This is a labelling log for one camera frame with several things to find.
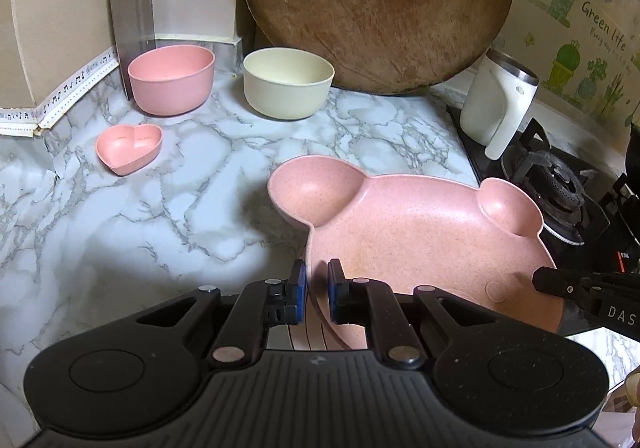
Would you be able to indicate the green plant wall sticker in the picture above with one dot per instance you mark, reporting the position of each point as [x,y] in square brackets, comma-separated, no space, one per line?
[585,28]

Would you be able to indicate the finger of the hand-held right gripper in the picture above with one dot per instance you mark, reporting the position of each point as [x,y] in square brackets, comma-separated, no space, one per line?
[555,281]

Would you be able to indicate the round wooden cutting board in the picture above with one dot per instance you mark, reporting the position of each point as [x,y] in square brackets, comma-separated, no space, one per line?
[375,3]

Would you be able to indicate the black gas stove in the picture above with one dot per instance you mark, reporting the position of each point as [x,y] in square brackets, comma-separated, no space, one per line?
[600,238]

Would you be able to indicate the person's right hand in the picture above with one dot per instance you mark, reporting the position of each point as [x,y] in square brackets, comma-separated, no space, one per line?
[633,393]

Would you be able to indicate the pink round bowl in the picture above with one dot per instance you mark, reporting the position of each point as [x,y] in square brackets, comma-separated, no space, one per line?
[170,81]

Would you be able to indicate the gas burner grate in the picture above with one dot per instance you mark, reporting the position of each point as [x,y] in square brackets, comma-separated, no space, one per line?
[555,193]

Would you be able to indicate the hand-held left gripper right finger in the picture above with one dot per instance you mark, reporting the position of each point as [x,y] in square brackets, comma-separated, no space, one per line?
[336,290]

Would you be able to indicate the music note edge tape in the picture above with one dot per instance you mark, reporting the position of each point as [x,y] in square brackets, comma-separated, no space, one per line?
[65,88]

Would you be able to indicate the pink heart-shaped dish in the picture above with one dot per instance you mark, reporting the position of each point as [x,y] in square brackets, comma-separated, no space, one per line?
[129,148]

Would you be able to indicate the white insulated mug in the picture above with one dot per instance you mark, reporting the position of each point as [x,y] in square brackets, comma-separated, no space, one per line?
[492,98]

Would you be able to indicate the cream round bowl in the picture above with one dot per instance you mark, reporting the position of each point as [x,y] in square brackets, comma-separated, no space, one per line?
[287,86]

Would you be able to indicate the pink bear-shaped plate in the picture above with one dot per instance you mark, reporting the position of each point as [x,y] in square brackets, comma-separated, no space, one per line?
[415,238]

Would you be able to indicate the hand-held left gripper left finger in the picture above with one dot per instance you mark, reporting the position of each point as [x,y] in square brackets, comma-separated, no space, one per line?
[299,290]

